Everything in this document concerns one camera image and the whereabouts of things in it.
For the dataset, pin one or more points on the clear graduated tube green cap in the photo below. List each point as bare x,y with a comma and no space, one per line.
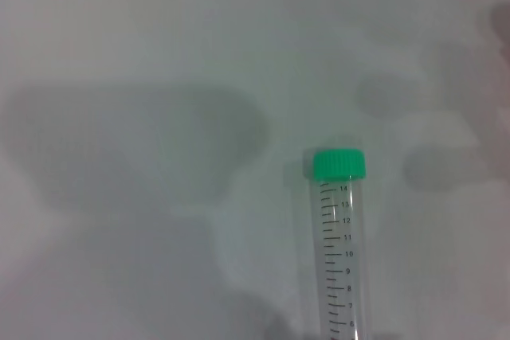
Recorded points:
338,165

